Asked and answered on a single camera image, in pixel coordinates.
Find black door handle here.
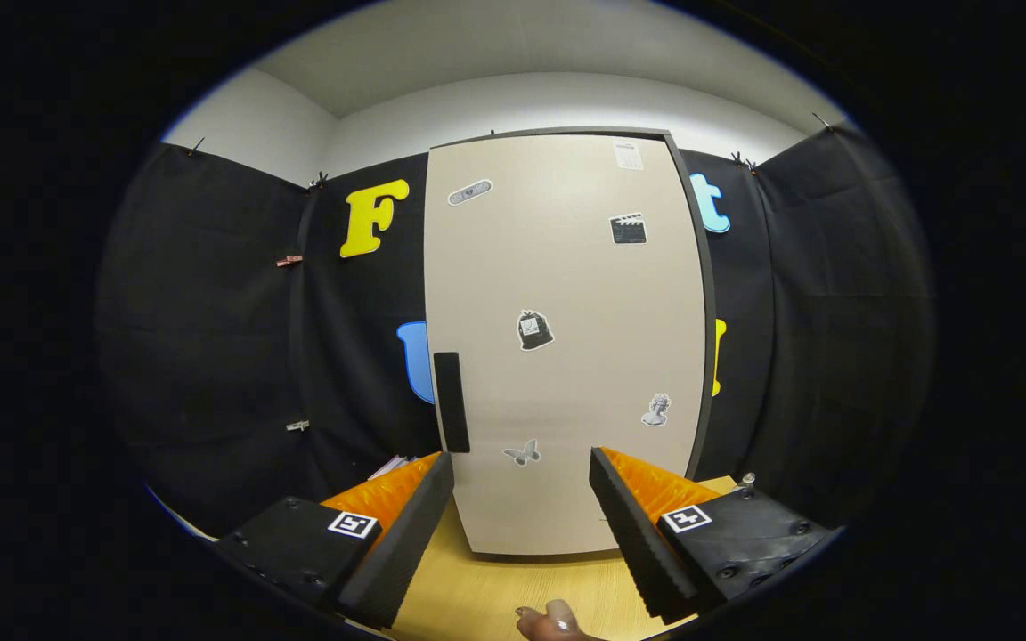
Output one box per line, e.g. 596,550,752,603
433,352,471,453

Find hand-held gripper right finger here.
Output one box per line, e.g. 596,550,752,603
588,447,843,624

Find black backdrop cloth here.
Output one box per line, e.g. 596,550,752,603
94,120,937,537

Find grey shoe cabinet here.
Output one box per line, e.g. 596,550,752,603
424,127,719,562

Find beige shoe cabinet door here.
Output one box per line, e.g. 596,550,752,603
425,134,708,557

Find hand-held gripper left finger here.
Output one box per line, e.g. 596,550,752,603
210,451,456,631

